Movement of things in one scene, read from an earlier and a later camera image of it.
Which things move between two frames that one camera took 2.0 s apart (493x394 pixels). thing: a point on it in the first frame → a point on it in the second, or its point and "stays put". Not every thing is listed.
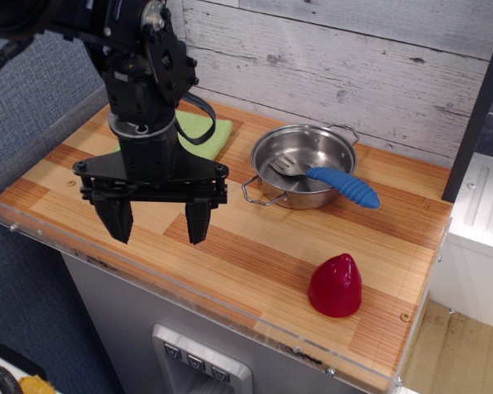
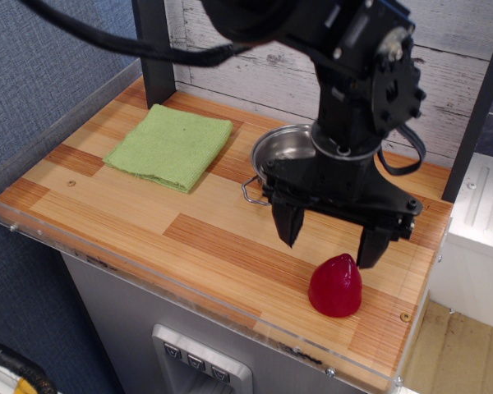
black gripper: (149, 166) → (350, 190)
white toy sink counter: (472, 277) stays put
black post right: (482, 107) stays put
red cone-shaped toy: (335, 288) stays put
